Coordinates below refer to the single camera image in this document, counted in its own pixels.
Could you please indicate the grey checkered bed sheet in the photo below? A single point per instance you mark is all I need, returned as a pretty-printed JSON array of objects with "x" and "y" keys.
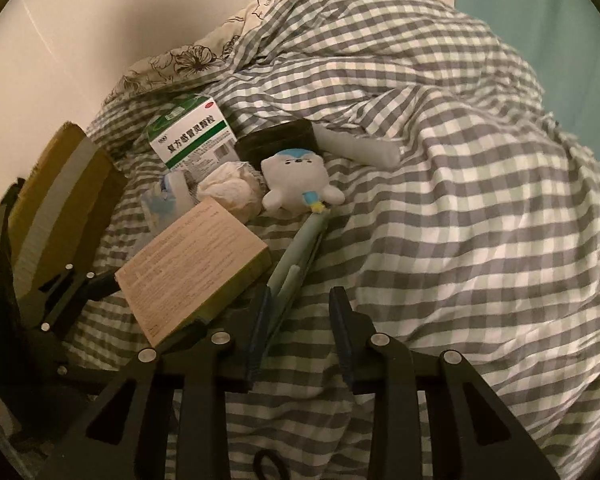
[{"x": 485, "y": 239}]

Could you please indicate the blue floral tissue pack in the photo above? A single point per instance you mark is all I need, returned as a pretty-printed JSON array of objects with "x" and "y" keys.
[{"x": 167, "y": 200}]

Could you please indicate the floral patterned pillow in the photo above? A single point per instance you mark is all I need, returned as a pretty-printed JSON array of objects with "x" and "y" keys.
[{"x": 185, "y": 63}]

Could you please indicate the white plush toy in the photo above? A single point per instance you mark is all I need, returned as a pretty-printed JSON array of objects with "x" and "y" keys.
[{"x": 298, "y": 182}]

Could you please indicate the green curtain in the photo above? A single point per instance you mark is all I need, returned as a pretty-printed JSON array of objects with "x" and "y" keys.
[{"x": 560, "y": 39}]

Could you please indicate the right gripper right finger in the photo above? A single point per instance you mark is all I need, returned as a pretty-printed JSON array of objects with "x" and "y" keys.
[{"x": 472, "y": 433}]

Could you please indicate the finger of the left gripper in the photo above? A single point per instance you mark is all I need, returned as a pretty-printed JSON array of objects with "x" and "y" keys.
[{"x": 64, "y": 297}]

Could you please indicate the black small pouch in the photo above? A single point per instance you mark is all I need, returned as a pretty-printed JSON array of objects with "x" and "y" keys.
[{"x": 256, "y": 146}]

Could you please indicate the green 999 medicine box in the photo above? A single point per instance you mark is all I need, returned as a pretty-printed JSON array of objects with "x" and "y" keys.
[{"x": 192, "y": 135}]

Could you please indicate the white tissue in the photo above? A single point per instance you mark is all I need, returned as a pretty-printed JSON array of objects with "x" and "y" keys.
[{"x": 237, "y": 187}]

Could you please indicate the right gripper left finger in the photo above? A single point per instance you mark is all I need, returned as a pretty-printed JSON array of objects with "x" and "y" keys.
[{"x": 123, "y": 434}]

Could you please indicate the cardboard box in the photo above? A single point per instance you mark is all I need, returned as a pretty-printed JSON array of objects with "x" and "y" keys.
[{"x": 60, "y": 215}]

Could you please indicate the brown box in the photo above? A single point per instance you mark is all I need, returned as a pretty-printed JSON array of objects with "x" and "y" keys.
[{"x": 191, "y": 271}]

